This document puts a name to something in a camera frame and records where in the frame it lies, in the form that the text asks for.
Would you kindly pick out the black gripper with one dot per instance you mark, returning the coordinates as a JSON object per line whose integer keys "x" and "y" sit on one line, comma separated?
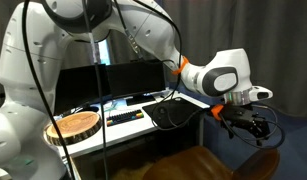
{"x": 241, "y": 117}

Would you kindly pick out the brown leather office chair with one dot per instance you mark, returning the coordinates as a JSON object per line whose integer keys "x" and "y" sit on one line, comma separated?
{"x": 193, "y": 163}

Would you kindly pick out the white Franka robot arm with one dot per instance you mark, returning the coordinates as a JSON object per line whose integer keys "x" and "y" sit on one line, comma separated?
{"x": 26, "y": 66}

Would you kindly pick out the white table leg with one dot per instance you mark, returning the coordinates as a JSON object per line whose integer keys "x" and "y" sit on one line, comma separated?
{"x": 201, "y": 131}

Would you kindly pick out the black mouse pad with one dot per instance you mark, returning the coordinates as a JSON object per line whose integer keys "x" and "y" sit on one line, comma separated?
{"x": 183, "y": 106}

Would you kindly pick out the black computer mouse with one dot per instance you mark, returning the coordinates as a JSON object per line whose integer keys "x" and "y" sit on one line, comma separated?
{"x": 162, "y": 110}

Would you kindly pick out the black computer monitor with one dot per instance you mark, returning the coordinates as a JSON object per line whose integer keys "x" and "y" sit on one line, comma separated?
{"x": 76, "y": 86}
{"x": 136, "y": 78}

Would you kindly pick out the black keyboard with rainbow keys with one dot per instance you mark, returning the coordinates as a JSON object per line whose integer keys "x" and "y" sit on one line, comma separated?
{"x": 124, "y": 117}

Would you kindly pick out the round wood slice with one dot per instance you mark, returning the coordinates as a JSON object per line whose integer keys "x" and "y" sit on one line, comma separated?
{"x": 76, "y": 126}

